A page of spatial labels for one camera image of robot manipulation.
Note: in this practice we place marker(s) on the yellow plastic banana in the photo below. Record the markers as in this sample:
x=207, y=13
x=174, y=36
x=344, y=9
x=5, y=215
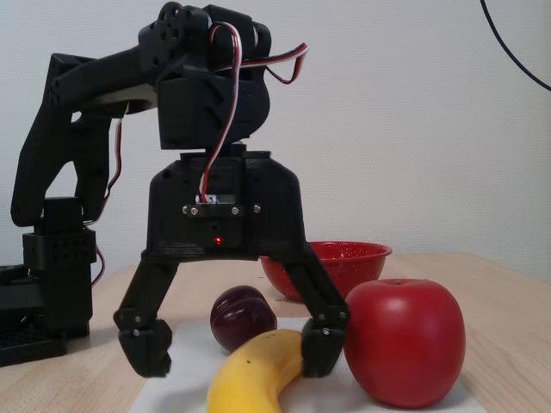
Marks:
x=249, y=374

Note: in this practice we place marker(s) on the white paper sheet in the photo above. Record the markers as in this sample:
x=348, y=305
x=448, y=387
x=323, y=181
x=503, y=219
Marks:
x=189, y=365

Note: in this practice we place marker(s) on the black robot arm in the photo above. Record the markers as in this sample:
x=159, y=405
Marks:
x=181, y=86

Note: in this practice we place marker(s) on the red plastic apple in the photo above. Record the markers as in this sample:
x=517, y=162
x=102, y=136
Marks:
x=404, y=344

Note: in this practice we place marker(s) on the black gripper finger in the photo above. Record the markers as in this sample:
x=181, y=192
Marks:
x=144, y=340
x=320, y=344

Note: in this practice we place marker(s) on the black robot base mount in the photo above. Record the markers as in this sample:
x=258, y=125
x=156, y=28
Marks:
x=64, y=301

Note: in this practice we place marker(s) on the dark purple plastic plum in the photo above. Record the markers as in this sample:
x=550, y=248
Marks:
x=241, y=314

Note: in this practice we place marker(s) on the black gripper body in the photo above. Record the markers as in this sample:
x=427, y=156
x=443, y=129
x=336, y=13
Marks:
x=172, y=215

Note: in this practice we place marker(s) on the red speckled enamel bowl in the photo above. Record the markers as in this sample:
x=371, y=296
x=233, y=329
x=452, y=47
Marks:
x=357, y=266

